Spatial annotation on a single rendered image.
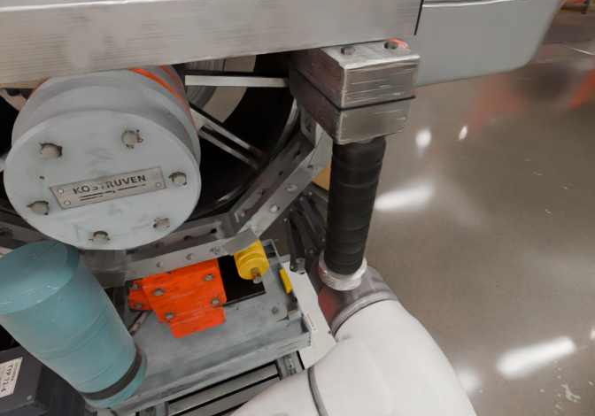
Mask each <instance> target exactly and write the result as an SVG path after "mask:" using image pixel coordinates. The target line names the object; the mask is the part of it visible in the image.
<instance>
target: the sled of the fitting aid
mask: <svg viewBox="0 0 595 416"><path fill-rule="evenodd" d="M261 245H262V247H263V250H264V252H265V254H266V257H267V261H268V264H269V266H270V268H271V271H272V273H273V276H274V279H275V282H276V284H277V287H278V289H279V291H280V294H281V296H282V301H283V302H284V305H285V307H286V310H287V312H288V314H289V317H290V325H289V326H288V327H284V328H281V329H279V330H276V331H274V332H271V333H268V334H266V335H262V336H259V337H256V338H254V339H251V340H249V341H246V342H243V343H239V344H237V345H234V346H231V347H229V348H226V349H224V350H221V351H217V352H214V353H212V354H209V355H206V356H204V357H202V358H197V359H194V360H191V361H190V362H187V363H184V364H181V365H178V366H175V367H172V368H169V369H166V370H165V371H162V372H159V373H156V374H153V375H150V376H147V377H144V378H143V381H142V382H141V384H140V385H139V387H138V388H137V389H136V391H135V392H134V393H133V394H132V395H131V396H130V397H128V398H127V399H125V400H124V401H123V402H121V403H119V404H116V405H115V406H111V407H107V408H106V409H107V410H108V411H109V412H110V413H111V414H112V415H114V416H128V415H129V414H132V413H135V412H139V411H141V410H143V409H146V408H148V407H151V406H153V405H155V404H160V403H162V402H165V401H166V400H169V399H172V398H174V397H178V396H180V395H183V394H185V393H188V392H191V391H192V390H195V389H199V388H202V387H204V386H206V385H209V384H211V383H214V382H216V381H220V380H222V379H225V378H227V377H229V376H232V375H234V374H239V373H241V372H243V371H245V370H248V369H251V368H253V367H255V366H259V365H262V364H264V363H266V362H269V361H271V360H274V359H276V358H280V357H282V356H285V355H288V354H290V353H292V352H294V351H299V350H301V349H304V348H306V347H308V346H311V336H312V332H311V329H310V328H309V326H308V323H307V321H306V318H305V315H304V313H303V311H302V309H301V306H300V304H299V302H298V299H297V297H296V294H295V292H294V290H293V288H292V284H291V282H290V278H289V276H288V275H287V272H286V270H285V269H284V267H283V264H282V261H281V259H280V257H279V255H278V252H277V250H276V248H275V246H274V243H273V240H272V238H271V239H267V240H265V241H261ZM113 306H114V307H115V309H116V311H117V313H118V314H119V316H120V318H121V320H122V322H123V324H124V308H125V288H124V286H121V287H114V290H113Z"/></svg>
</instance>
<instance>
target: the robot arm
mask: <svg viewBox="0 0 595 416"><path fill-rule="evenodd" d="M315 204H318V205H319V206H320V207H321V208H323V209H324V210H325V211H326V212H327V211H328V201H327V200H326V199H325V198H324V197H322V196H320V195H319V194H317V193H315V192H314V191H312V190H310V191H309V192H308V195H307V194H306V192H305V190H304V189H303V191H302V192H301V193H300V194H299V195H298V196H297V197H296V198H295V199H294V200H293V201H292V202H291V203H290V204H289V206H288V207H287V208H286V211H287V212H289V213H290V214H289V216H288V217H285V218H284V219H283V224H284V228H285V233H286V237H287V242H288V246H289V251H290V270H291V272H294V273H299V274H302V275H303V274H304V273H305V272H307V273H309V274H310V275H311V278H312V280H313V283H314V285H315V288H316V289H317V291H318V293H319V295H318V305H319V307H320V309H321V312H322V314H323V316H324V318H325V320H326V322H327V324H328V327H329V329H330V333H331V334H332V336H333V338H334V339H335V341H336V344H335V345H334V346H333V347H332V348H331V349H330V351H329V352H328V353H327V354H326V355H325V356H324V357H322V358H321V359H320V360H319V361H318V362H316V363H315V364H313V365H312V366H310V367H308V368H306V369H305V370H303V371H301V372H299V373H297V374H293V375H291V376H288V377H286V378H285V379H283V380H281V381H278V382H277V383H276V384H274V385H273V386H271V387H269V388H268V389H266V390H264V391H262V392H261V393H259V394H258V395H256V396H255V397H254V398H253V399H251V400H250V401H248V402H247V403H246V404H244V405H243V406H241V407H240V408H239V409H237V410H236V411H235V412H234V413H232V414H231V415H230V416H476V414H475V411H474V408H473V406H472V405H471V403H470V401H469V399H468V396H467V394H466V392H465V390H464V389H463V387H462V386H461V384H460V381H459V379H458V377H457V375H456V373H455V371H454V369H453V368H452V365H451V364H450V362H449V361H448V359H447V358H446V356H445V355H444V353H443V352H442V350H441V349H440V348H439V346H438V345H437V343H436V342H435V340H434V339H433V338H432V336H431V335H430V334H429V332H428V331H427V330H426V329H425V328H424V326H423V325H422V324H421V323H420V322H419V321H418V320H417V319H416V318H414V317H413V316H412V315H411V314H409V313H408V312H407V311H406V310H405V309H404V307H403V306H402V305H401V304H400V302H399V301H398V298H397V297H396V296H395V295H394V294H393V293H392V291H391V290H390V288H389V287H388V285H387V284H386V283H385V281H384V280H383V278H382V276H381V275H380V274H379V273H378V271H376V270H375V269H374V268H372V267H370V266H368V265H367V267H366V271H365V275H364V279H363V281H362V283H361V284H360V285H359V286H358V287H357V288H355V289H350V290H337V289H332V288H331V287H329V286H328V285H326V284H325V283H324V282H323V281H322V279H321V277H320V275H319V258H320V254H321V252H322V250H324V245H325V234H326V226H327V225H326V221H325V220H324V219H323V217H322V216H321V213H320V212H319V210H318V209H317V207H316V205H315ZM300 210H301V211H300ZM303 211H305V212H306V214H307V216H308V218H309V219H310V221H311V222H312V224H313V229H314V231H315V233H316V234H315V233H314V231H313V229H312V227H311V225H310V224H309V222H308V220H307V218H306V217H305V215H304V214H303ZM301 236H302V239H301ZM302 241H303V243H304V244H305V247H306V250H304V246H303V243H302Z"/></svg>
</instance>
